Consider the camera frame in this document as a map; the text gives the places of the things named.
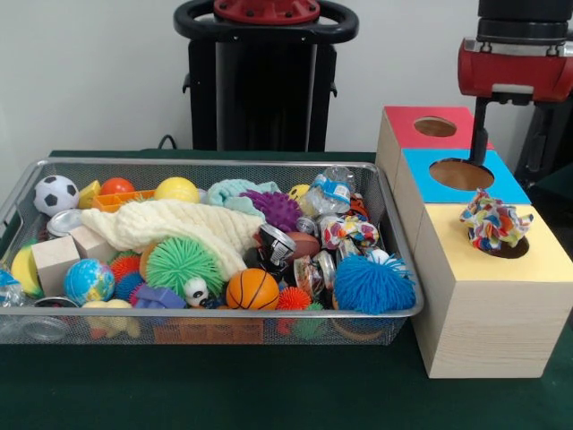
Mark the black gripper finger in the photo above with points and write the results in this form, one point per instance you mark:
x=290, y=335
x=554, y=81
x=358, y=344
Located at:
x=542, y=134
x=480, y=134

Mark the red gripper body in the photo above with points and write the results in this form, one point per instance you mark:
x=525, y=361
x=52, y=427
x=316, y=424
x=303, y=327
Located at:
x=515, y=74

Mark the blue puffer toy with eyes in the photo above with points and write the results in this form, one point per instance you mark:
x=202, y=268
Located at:
x=371, y=284

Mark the cream knitted cloth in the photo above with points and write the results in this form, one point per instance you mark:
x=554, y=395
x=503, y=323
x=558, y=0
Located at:
x=179, y=221

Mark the wooden box with three holes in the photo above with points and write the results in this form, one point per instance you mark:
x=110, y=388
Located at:
x=492, y=322

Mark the silver mesh bin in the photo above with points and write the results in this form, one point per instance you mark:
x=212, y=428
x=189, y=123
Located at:
x=313, y=331

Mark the black monitor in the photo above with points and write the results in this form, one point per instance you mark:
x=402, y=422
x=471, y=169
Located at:
x=559, y=143

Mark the dark green table cloth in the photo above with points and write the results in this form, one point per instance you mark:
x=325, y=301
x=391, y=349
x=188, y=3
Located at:
x=268, y=394
x=559, y=190

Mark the purple spiky ball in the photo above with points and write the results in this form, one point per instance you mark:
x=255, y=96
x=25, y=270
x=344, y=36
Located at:
x=273, y=208

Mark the orange toy basketball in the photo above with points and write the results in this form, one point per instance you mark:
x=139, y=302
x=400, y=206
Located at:
x=253, y=289

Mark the plain yellow ball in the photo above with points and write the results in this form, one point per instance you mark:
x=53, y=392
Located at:
x=177, y=189

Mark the globe print ball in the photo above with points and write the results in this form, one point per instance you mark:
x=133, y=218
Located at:
x=89, y=282

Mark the black and white soccer ball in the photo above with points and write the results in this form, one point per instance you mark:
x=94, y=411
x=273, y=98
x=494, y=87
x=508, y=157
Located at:
x=56, y=193

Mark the pale wooden cube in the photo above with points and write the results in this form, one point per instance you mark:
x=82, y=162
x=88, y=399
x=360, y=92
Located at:
x=56, y=264

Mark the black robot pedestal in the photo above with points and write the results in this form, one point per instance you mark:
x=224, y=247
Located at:
x=264, y=89

